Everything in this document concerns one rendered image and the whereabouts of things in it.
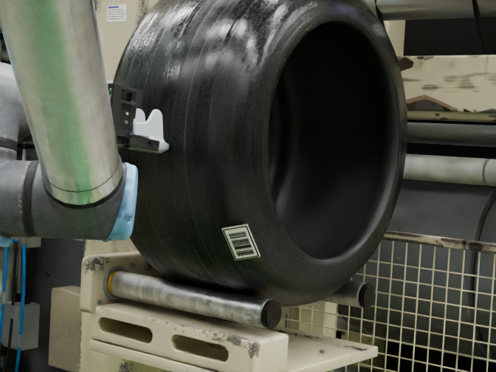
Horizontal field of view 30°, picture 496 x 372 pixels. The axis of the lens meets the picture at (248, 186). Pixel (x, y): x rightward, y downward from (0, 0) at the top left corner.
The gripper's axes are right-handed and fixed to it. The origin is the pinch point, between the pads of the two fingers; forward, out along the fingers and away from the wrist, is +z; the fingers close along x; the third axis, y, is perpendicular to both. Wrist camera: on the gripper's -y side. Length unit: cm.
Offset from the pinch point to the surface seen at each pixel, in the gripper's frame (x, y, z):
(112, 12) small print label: 33.5, 26.3, 17.6
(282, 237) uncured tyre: -11.7, -10.3, 16.6
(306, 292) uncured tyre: -10.2, -18.7, 27.3
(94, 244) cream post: 35.4, -16.6, 22.7
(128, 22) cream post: 29.2, 24.3, 17.9
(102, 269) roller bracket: 23.0, -19.8, 13.8
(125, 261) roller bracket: 23.5, -18.4, 19.5
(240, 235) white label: -10.2, -10.7, 8.4
